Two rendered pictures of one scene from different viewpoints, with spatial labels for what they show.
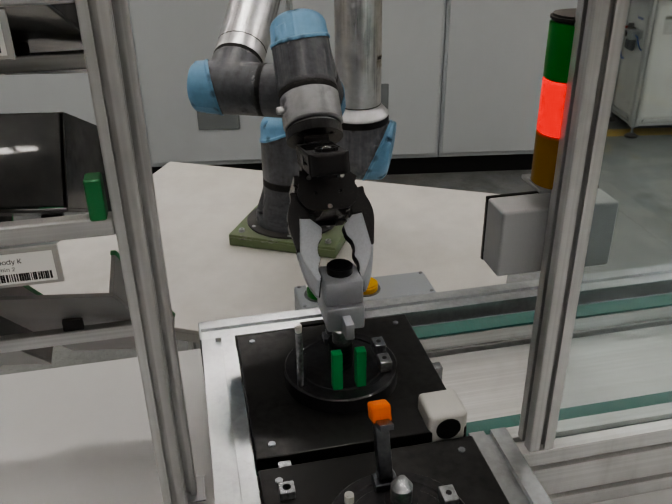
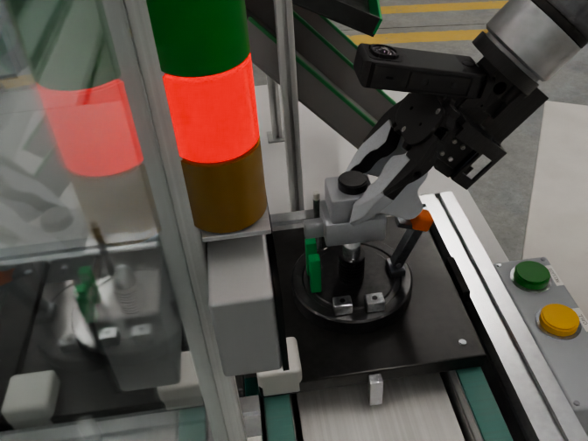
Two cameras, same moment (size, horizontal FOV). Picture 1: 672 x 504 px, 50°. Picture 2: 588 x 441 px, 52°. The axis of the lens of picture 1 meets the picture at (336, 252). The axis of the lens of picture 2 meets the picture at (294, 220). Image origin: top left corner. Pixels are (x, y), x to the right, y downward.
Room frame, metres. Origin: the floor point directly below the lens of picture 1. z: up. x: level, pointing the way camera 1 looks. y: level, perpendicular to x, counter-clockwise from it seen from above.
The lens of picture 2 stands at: (0.72, -0.50, 1.49)
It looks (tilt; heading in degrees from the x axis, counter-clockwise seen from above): 40 degrees down; 97
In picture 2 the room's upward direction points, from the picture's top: 4 degrees counter-clockwise
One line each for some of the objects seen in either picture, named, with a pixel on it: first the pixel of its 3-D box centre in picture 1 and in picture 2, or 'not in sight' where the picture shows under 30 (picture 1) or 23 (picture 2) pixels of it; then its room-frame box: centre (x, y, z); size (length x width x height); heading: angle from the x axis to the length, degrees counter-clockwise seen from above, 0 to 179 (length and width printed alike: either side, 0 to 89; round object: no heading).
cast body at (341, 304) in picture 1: (341, 294); (343, 206); (0.71, -0.01, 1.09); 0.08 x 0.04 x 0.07; 12
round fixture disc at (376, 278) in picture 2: (340, 369); (351, 281); (0.72, 0.00, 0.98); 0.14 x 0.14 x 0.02
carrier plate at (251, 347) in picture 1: (341, 382); (351, 292); (0.72, 0.00, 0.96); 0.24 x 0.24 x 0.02; 12
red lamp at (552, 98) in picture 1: (567, 105); (209, 100); (0.64, -0.21, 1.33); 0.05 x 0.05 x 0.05
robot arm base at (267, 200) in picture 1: (292, 197); not in sight; (1.36, 0.09, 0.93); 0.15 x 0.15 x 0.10
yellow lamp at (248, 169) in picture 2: (560, 156); (221, 175); (0.64, -0.21, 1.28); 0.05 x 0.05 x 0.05
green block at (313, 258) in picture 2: (360, 366); (315, 273); (0.68, -0.03, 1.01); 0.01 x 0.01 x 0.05; 12
